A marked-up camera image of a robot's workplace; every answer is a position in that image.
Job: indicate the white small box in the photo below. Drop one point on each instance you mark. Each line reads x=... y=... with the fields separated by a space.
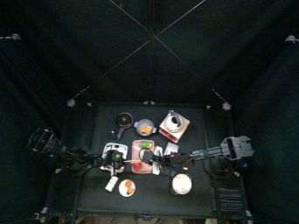
x=111 y=183

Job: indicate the white toy kettle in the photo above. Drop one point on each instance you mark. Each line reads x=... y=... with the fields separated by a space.
x=173 y=122

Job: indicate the black toy frying pan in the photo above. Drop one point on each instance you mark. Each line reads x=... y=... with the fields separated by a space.
x=123 y=120

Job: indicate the silver kettle on pink mat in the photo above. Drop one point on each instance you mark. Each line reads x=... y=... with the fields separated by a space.
x=175 y=132

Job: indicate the pink cutting board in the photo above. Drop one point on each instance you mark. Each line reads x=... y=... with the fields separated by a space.
x=136 y=148

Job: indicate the orange toy food on plate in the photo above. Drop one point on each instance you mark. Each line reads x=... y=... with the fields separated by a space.
x=130 y=186

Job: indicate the blue-grey toy pot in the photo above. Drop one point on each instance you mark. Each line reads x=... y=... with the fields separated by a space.
x=144 y=127

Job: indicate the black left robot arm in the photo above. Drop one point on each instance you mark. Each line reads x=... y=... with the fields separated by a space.
x=43 y=140

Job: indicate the white round bowl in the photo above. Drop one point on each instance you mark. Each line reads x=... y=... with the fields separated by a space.
x=182 y=184

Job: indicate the red toy apple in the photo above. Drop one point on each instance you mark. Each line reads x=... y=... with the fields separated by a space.
x=136 y=165

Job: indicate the white toy utensil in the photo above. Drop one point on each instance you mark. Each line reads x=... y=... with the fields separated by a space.
x=158 y=150

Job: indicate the white round plate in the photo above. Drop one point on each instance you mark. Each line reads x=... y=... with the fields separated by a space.
x=124 y=189

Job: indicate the orange toy food piece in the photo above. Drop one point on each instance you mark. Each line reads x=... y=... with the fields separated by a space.
x=146 y=129

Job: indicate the green toy vegetable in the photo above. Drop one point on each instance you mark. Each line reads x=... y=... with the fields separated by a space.
x=146 y=144

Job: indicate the grey metal frame bracket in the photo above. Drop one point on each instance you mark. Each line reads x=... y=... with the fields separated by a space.
x=148 y=102
x=226 y=106
x=14 y=37
x=71 y=102
x=291 y=38

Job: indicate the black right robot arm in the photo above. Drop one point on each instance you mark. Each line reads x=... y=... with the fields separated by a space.
x=235 y=147

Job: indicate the white toy knife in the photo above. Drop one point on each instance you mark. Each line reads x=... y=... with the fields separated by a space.
x=156 y=168

